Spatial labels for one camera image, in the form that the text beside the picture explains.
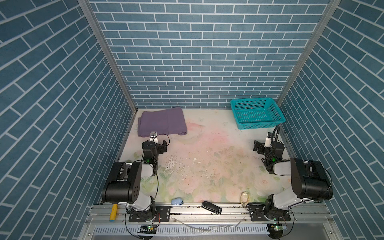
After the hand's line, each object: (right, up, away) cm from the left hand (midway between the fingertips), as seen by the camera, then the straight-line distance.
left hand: (156, 139), depth 93 cm
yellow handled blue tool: (-15, -33, -21) cm, 42 cm away
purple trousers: (+6, +12, +17) cm, 22 cm away
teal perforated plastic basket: (+74, +18, +26) cm, 80 cm away
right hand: (+68, 0, +1) cm, 68 cm away
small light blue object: (+16, -30, -18) cm, 38 cm away
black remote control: (+33, -32, -20) cm, 50 cm away
